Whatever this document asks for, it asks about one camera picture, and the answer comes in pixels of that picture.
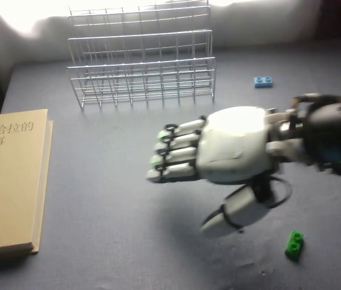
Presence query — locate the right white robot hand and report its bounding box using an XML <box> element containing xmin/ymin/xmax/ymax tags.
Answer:
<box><xmin>145</xmin><ymin>105</ymin><xmax>292</xmax><ymax>239</ymax></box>

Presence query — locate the beige paperback book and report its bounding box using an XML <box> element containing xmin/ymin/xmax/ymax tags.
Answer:
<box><xmin>0</xmin><ymin>108</ymin><xmax>54</xmax><ymax>255</ymax></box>

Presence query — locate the blue toy brick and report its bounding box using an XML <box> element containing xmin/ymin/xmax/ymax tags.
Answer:
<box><xmin>253</xmin><ymin>76</ymin><xmax>274</xmax><ymax>89</ymax></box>

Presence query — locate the green toy brick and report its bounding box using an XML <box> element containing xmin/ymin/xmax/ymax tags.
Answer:
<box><xmin>284</xmin><ymin>230</ymin><xmax>306</xmax><ymax>261</ymax></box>

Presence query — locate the grey table cloth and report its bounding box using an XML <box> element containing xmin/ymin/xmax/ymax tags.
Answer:
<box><xmin>0</xmin><ymin>40</ymin><xmax>341</xmax><ymax>290</ymax></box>

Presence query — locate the wire file rack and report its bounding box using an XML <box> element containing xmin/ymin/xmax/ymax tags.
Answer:
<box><xmin>67</xmin><ymin>0</ymin><xmax>216</xmax><ymax>110</ymax></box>

